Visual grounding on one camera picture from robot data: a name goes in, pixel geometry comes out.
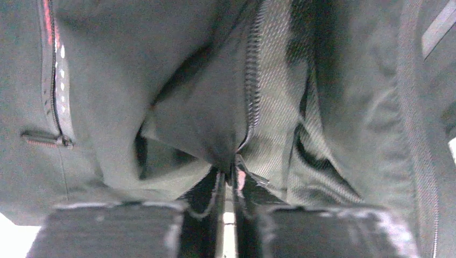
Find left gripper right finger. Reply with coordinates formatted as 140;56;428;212
231;156;420;257

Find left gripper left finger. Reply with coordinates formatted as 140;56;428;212
27;169;225;257

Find black zip jacket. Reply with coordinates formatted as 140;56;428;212
1;1;455;257

